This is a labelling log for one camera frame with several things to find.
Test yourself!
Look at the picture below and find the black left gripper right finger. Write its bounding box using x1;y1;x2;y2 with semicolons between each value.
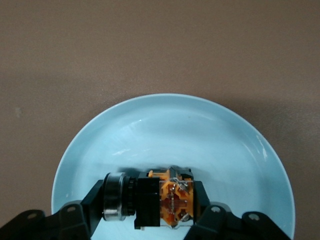
184;180;295;240

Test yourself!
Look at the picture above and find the light blue round plate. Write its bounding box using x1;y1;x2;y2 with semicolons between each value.
51;93;296;240

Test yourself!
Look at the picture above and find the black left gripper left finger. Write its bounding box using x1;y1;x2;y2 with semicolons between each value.
0;178;106;240

